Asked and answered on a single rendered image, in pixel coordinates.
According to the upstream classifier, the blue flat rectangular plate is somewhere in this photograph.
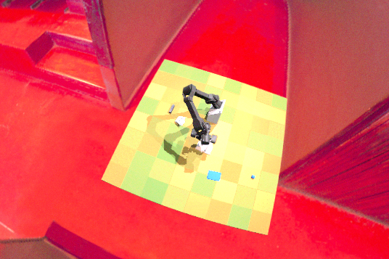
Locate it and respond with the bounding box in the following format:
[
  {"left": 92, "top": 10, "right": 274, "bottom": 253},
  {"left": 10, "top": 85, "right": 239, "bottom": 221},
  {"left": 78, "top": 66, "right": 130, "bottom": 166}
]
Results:
[{"left": 207, "top": 170, "right": 221, "bottom": 181}]

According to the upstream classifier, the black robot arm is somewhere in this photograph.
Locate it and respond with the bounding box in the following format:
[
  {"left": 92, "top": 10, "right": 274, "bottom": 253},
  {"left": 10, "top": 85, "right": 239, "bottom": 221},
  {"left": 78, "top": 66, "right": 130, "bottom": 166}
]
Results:
[{"left": 182, "top": 83, "right": 223, "bottom": 146}]

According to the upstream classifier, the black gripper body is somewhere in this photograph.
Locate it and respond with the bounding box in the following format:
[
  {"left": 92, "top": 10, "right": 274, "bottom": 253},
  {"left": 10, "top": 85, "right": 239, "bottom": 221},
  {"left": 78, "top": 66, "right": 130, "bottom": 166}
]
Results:
[{"left": 190, "top": 129, "right": 218, "bottom": 144}]

